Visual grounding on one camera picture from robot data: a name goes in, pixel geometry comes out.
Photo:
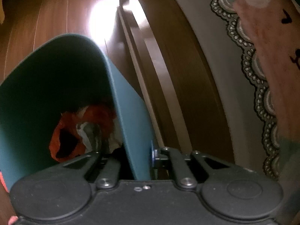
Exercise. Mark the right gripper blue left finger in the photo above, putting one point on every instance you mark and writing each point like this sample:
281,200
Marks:
114,170

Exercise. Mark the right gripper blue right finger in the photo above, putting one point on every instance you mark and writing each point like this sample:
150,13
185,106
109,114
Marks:
169,164

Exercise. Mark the white tissue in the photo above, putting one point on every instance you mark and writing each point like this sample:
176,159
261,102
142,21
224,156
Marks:
94,140

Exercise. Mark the red plastic bag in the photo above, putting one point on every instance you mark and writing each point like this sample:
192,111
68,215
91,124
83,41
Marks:
65,143

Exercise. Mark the teal plastic trash bin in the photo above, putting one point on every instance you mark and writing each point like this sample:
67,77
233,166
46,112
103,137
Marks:
67,73

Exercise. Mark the person's left hand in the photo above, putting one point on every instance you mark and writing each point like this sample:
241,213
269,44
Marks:
12,220

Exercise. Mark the yellow chair leg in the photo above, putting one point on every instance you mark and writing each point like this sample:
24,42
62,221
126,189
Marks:
2,14

